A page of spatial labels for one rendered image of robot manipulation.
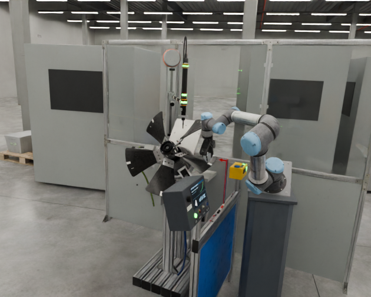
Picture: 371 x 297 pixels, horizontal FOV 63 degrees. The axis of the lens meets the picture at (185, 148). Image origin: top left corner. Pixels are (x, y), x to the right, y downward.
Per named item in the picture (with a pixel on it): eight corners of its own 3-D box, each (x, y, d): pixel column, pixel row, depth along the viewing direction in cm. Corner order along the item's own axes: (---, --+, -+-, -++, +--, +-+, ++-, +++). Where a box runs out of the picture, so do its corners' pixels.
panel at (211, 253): (228, 269, 264) (235, 198, 248) (230, 270, 263) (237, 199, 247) (191, 342, 191) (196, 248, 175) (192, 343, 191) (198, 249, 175)
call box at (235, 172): (234, 174, 251) (235, 161, 248) (246, 175, 247) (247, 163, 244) (228, 179, 236) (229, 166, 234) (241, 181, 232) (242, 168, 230)
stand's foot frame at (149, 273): (166, 248, 313) (166, 241, 311) (207, 261, 295) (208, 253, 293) (132, 284, 258) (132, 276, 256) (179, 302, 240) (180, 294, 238)
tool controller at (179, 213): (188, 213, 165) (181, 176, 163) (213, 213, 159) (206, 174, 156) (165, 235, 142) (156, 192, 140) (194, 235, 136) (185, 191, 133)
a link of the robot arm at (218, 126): (228, 118, 187) (217, 112, 195) (215, 128, 184) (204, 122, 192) (232, 127, 191) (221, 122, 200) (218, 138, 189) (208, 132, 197)
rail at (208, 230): (235, 197, 252) (235, 187, 250) (239, 197, 250) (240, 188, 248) (191, 251, 172) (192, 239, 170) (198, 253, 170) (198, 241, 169)
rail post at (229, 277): (228, 279, 271) (235, 197, 252) (232, 280, 269) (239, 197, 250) (226, 281, 267) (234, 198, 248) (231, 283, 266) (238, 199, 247)
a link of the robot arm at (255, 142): (274, 185, 193) (276, 129, 151) (257, 200, 189) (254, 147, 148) (260, 174, 200) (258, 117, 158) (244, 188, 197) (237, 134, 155)
